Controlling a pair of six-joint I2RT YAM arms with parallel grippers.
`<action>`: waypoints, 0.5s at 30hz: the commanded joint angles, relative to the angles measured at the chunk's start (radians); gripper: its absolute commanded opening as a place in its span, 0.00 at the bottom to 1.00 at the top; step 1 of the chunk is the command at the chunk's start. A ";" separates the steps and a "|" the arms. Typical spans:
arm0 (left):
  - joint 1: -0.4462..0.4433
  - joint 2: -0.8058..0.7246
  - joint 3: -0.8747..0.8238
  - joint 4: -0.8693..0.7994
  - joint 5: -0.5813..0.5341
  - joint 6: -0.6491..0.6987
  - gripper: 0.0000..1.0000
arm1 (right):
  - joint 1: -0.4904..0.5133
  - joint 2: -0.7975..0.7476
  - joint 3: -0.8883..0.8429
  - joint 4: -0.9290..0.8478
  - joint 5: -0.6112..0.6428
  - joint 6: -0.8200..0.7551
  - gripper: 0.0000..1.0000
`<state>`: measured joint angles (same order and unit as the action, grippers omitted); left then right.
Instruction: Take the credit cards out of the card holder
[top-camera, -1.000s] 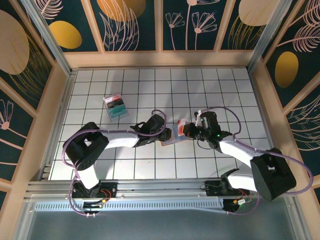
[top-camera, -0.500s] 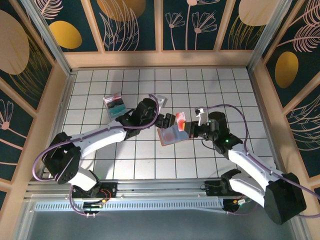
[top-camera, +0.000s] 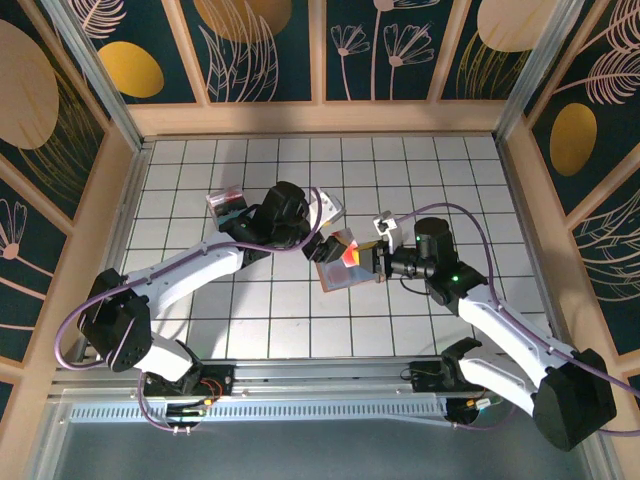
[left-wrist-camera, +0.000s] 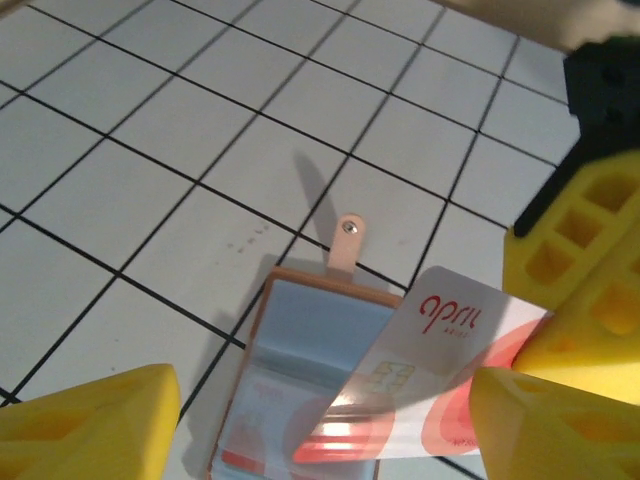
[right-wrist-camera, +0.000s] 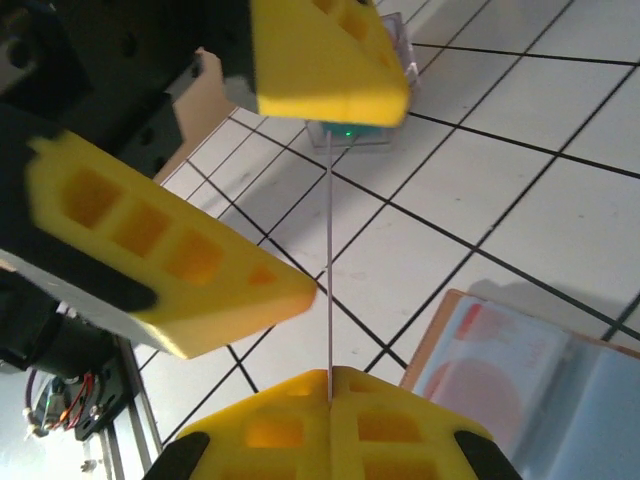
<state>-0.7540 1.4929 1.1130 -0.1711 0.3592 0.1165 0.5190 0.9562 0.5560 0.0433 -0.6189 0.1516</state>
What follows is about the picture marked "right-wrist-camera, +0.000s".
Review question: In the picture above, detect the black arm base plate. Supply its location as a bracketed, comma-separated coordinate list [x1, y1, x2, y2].
[74, 367, 132, 442]

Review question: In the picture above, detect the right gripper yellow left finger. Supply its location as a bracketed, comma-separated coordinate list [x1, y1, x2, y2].
[142, 368, 334, 480]

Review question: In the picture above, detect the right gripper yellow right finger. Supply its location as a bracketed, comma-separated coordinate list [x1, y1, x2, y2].
[331, 365, 525, 480]

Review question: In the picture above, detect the aluminium front beam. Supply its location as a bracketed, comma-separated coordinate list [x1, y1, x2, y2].
[79, 389, 164, 480]

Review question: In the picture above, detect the small controller board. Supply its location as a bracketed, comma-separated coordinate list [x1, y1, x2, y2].
[22, 387, 69, 439]

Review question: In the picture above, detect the clear plastic card box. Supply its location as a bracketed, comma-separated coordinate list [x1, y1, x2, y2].
[305, 10, 422, 151]

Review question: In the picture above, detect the pink circle credit card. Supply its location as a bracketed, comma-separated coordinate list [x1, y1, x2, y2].
[324, 130, 336, 404]
[415, 298, 574, 454]

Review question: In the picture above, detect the clear box with teal contents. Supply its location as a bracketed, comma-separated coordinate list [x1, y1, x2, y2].
[319, 122, 396, 142]

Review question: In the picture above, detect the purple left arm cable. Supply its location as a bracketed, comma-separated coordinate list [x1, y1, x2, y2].
[24, 368, 41, 406]

